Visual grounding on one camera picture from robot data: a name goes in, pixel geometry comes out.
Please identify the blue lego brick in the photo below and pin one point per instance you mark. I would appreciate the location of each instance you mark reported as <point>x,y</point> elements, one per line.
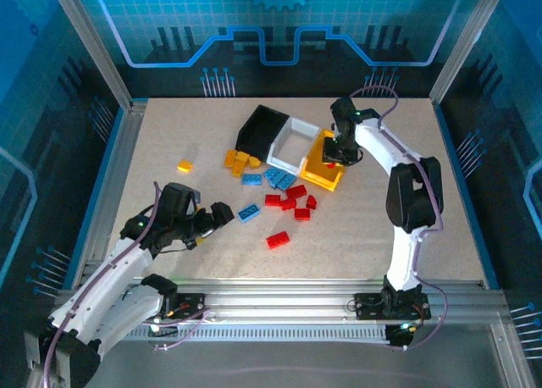
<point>277,185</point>
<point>274,175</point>
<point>248,213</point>
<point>251,179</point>
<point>288,179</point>

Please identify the yellow lego brick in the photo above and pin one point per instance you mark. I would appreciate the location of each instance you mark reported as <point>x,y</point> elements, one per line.
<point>238,168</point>
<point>230,158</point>
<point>185,165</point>
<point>242,156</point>
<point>254,162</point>

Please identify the black plastic bin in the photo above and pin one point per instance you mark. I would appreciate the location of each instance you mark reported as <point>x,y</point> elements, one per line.
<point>258,129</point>

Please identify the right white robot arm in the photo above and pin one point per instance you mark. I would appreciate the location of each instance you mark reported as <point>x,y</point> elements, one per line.
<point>402,252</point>

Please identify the yellow plastic bin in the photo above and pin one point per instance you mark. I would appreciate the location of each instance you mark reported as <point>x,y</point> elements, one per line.
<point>317,172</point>

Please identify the white plastic bin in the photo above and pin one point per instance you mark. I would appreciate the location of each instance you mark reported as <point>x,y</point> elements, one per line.
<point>292,148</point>

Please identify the blue table edge strip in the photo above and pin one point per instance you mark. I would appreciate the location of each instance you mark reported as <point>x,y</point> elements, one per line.
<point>464,193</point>
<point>96,193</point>

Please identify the grey metal lower panel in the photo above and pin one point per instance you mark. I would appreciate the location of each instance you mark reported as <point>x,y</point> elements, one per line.
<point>296,367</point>

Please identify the blue printed side panel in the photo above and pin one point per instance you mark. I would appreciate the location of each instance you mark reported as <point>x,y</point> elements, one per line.
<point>516,108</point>
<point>25,108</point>

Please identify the black controller box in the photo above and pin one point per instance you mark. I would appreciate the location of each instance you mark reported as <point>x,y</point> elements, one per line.
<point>396,339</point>

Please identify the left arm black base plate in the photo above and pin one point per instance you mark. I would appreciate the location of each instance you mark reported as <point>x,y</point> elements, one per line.
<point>192,307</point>

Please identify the aluminium side rail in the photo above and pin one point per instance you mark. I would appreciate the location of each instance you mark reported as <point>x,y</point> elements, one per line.
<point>125,151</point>

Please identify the aluminium table rail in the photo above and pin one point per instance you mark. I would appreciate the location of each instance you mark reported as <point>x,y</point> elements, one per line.
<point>275,303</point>

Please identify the blue printed enclosure panel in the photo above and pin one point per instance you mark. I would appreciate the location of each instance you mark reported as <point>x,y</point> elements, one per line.
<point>271,7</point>

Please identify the aluminium frame post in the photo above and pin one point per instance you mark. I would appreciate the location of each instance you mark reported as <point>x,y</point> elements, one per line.
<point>91,45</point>
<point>466,45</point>

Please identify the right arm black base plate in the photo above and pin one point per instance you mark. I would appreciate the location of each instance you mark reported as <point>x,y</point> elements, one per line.
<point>366,305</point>

